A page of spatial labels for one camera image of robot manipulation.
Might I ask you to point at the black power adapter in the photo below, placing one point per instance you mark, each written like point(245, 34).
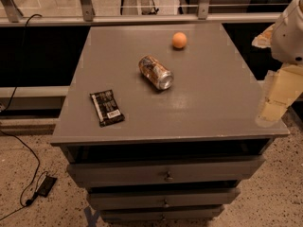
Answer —
point(46, 185)

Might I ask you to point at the middle grey drawer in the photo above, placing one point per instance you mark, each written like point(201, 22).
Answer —
point(163, 199)

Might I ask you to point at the metal window railing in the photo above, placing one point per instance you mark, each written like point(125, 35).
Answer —
point(135, 12)

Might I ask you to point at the crushed brown soda can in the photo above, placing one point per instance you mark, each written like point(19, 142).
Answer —
point(152, 69)

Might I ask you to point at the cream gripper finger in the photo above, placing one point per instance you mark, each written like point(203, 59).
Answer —
point(280, 90)

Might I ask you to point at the black rxbar chocolate wrapper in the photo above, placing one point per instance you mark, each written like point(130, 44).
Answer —
point(106, 108)

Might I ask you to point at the grey drawer cabinet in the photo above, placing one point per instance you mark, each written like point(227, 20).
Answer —
point(208, 112)

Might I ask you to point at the top grey drawer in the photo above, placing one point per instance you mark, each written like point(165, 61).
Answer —
point(161, 172)

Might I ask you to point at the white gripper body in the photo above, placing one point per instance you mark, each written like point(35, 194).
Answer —
point(289, 40)

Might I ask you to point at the grey drawer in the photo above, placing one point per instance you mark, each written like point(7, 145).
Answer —
point(161, 172)
point(203, 211)
point(163, 199)

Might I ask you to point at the orange ball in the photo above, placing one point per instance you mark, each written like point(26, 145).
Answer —
point(179, 40)

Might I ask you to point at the bottom grey drawer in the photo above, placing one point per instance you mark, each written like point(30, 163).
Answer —
point(203, 211)

